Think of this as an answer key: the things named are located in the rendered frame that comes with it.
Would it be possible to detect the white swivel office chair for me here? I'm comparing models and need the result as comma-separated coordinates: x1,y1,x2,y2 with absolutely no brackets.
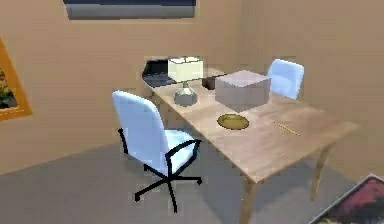
111,90,204,214

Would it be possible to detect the grey box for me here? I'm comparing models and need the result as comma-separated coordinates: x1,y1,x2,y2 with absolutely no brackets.
214,69,272,108

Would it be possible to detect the black laptop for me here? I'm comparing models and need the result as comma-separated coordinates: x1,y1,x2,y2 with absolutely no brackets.
141,59,178,88

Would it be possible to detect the orange framed picture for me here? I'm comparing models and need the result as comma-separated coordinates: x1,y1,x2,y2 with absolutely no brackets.
0,37,33,122

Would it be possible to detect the light wooden table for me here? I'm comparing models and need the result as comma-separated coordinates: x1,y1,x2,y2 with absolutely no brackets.
142,68,361,224

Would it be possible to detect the olive green plate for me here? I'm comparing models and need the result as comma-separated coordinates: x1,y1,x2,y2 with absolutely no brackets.
217,113,250,131

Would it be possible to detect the white shade table lamp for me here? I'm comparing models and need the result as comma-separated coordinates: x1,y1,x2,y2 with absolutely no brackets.
167,56,204,107

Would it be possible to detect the yellow pencil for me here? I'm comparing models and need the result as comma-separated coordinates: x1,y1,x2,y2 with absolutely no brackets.
273,121,301,137

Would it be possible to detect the small black box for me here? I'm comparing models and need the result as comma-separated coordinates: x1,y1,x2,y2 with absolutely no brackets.
201,75,218,91

